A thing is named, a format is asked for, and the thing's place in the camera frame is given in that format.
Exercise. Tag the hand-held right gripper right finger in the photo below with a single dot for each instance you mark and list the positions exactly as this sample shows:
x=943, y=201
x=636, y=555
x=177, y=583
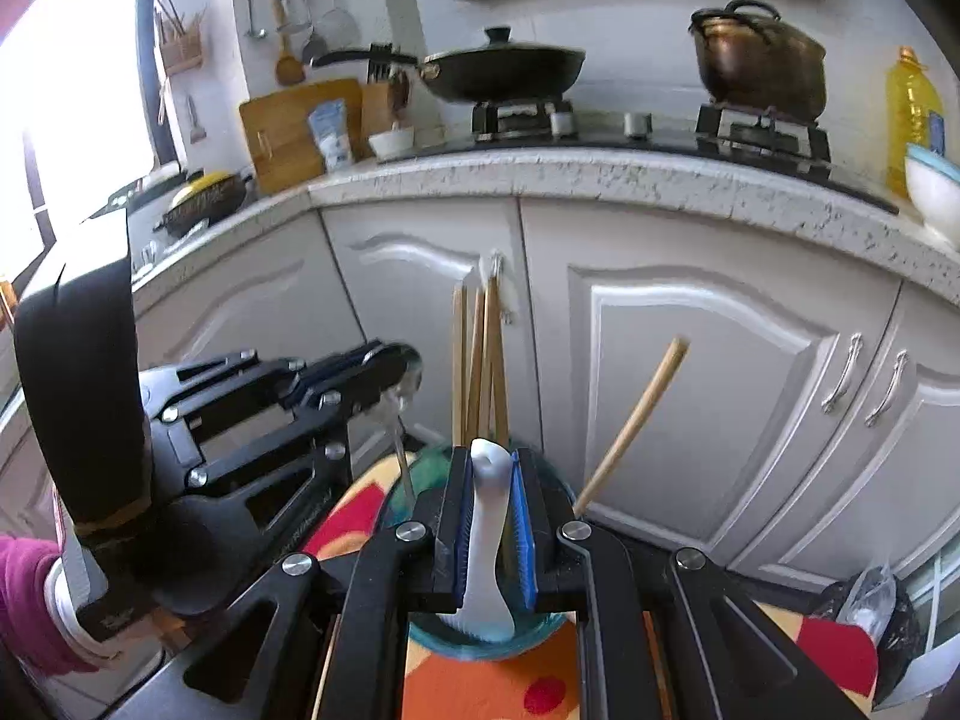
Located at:
x=523, y=540

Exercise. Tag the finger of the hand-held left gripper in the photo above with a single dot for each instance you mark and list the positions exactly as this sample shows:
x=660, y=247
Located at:
x=240, y=390
x=330, y=442

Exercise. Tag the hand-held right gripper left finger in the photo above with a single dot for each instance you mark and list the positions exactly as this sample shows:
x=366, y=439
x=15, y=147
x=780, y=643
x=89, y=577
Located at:
x=461, y=540

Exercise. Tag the white ceramic spoon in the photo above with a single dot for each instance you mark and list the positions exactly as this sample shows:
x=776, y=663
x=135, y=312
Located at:
x=491, y=525

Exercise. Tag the steel spoon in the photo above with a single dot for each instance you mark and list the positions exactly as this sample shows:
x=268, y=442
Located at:
x=400, y=450

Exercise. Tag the blue glass bowl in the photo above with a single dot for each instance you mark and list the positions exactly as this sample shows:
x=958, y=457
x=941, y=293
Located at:
x=427, y=465

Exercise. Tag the person's left forearm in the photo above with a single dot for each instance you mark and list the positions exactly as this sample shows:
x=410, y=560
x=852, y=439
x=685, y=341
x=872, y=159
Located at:
x=26, y=592

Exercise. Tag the white cabinet door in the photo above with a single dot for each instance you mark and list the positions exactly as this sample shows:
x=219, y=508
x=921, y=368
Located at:
x=247, y=300
x=412, y=277
x=922, y=487
x=712, y=390

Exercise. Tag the orange polka dot tablecloth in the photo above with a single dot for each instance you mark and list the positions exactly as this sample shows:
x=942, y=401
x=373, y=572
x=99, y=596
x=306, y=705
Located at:
x=480, y=690

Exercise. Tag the yellow lidded pot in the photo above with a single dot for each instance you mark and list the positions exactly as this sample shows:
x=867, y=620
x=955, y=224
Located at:
x=206, y=199

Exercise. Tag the wooden cutting board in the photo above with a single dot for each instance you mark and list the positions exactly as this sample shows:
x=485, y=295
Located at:
x=281, y=135

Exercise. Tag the white blue bag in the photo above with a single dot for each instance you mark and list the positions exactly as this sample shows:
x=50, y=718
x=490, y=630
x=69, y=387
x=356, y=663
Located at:
x=331, y=139

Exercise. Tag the small metal kitchen tool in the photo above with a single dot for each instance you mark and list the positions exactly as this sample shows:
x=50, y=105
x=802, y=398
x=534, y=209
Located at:
x=195, y=120

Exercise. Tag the small white bowl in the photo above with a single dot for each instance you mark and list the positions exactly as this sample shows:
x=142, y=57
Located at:
x=390, y=144

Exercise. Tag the bright window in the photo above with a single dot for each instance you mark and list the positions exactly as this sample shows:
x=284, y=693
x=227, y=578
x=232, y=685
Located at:
x=75, y=90

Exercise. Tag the wooden knife block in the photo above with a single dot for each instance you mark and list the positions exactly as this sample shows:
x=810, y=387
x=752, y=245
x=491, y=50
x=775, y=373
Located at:
x=375, y=109

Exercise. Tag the wooden spatula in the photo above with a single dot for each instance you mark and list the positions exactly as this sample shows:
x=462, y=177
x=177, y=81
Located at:
x=287, y=67

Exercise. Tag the metal skimmer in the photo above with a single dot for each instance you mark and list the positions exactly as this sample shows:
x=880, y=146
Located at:
x=313, y=49

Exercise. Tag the clear plastic bag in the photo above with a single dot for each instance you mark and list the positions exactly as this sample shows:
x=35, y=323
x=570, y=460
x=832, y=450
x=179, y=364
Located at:
x=870, y=596

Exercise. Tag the black burner grate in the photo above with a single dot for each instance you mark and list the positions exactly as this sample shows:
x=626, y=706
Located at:
x=757, y=131
x=517, y=120

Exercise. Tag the metal ladle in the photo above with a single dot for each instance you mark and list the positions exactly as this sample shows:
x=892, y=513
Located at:
x=251, y=15

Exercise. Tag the mesh strainer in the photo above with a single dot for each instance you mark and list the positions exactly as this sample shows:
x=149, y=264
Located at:
x=337, y=22

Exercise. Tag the black trash bag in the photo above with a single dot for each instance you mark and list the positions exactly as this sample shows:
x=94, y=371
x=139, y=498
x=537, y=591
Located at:
x=904, y=637

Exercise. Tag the silver stove knob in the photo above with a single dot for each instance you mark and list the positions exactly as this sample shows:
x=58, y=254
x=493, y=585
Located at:
x=561, y=122
x=637, y=124

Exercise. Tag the black frying pan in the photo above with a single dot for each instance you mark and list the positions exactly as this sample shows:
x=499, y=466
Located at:
x=502, y=79

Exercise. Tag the black gas stove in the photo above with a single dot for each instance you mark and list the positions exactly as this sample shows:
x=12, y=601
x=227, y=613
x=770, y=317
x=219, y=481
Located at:
x=660, y=146

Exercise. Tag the black pan lid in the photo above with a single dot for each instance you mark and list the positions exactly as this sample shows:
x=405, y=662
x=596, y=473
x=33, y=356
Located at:
x=496, y=41

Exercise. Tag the bronze cooking pot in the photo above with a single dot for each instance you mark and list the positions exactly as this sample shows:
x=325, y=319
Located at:
x=757, y=64

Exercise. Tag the yellow oil bottle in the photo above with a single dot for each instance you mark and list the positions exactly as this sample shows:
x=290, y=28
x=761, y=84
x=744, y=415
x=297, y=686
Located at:
x=907, y=120

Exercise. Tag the wooden wall chopstick basket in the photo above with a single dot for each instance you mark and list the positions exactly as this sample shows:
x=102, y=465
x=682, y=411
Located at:
x=182, y=52

